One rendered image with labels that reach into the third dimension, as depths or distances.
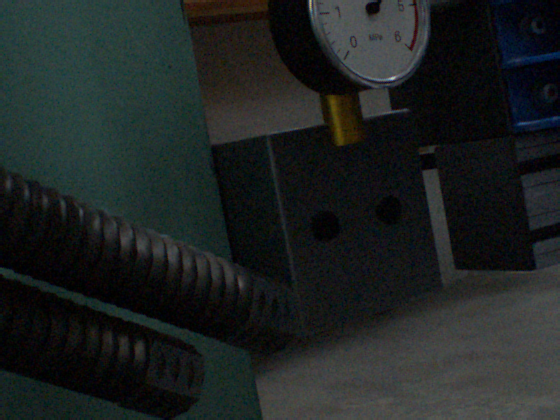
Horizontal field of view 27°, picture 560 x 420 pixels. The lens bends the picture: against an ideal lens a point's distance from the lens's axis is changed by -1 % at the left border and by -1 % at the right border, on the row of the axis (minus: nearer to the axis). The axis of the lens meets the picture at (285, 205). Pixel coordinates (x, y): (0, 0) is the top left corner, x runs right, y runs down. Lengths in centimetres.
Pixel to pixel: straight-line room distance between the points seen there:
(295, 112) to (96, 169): 343
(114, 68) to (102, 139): 3
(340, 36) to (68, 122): 11
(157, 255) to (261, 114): 345
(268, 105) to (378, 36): 334
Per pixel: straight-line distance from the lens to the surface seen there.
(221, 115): 368
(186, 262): 35
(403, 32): 48
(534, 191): 79
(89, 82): 46
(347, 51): 46
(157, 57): 48
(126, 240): 33
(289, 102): 387
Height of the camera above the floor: 62
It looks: 3 degrees down
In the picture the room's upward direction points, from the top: 11 degrees counter-clockwise
